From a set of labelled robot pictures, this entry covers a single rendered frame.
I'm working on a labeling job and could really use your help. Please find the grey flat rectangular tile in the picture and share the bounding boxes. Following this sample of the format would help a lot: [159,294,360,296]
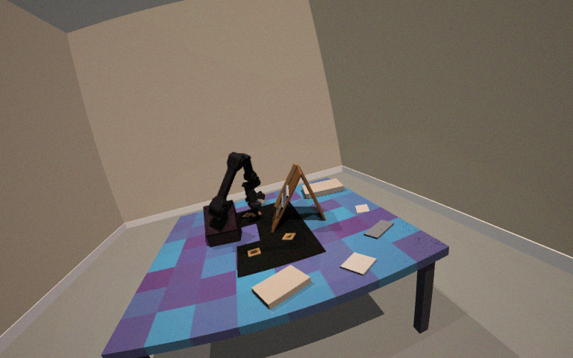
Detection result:
[364,220,394,239]

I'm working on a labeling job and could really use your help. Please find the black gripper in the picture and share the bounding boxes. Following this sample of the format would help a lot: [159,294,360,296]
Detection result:
[245,191,261,216]

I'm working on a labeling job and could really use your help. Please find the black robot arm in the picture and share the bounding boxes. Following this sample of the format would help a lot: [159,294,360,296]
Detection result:
[208,152,260,224]

